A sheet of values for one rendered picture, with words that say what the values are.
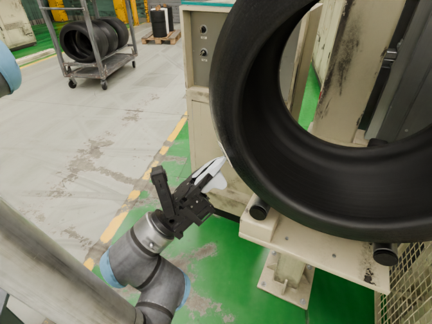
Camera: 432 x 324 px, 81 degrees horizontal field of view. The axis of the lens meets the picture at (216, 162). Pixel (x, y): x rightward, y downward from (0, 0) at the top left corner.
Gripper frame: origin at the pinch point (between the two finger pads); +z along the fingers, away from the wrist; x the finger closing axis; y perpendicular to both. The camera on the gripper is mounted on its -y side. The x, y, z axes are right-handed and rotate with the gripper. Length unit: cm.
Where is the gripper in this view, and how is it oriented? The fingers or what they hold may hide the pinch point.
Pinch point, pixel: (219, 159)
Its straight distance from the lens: 56.8
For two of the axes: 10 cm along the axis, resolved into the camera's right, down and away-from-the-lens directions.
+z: 7.3, -6.9, -0.5
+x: 2.0, 2.8, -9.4
